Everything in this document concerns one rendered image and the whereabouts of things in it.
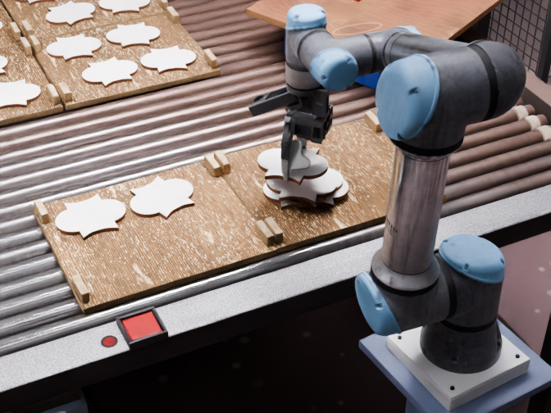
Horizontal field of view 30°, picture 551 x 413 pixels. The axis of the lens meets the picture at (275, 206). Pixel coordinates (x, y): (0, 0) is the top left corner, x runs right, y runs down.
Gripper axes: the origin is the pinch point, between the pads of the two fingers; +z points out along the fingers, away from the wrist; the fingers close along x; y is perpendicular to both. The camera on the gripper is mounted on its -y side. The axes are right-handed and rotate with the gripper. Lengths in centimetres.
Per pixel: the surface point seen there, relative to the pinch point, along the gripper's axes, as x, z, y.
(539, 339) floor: 78, 105, 56
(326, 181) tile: 4.5, 6.1, 6.3
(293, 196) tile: -2.8, 6.2, 1.4
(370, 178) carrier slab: 15.9, 11.3, 13.0
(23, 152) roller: 0, 13, -66
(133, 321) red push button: -42.9, 12.0, -16.7
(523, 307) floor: 91, 105, 50
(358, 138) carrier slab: 30.4, 11.2, 6.2
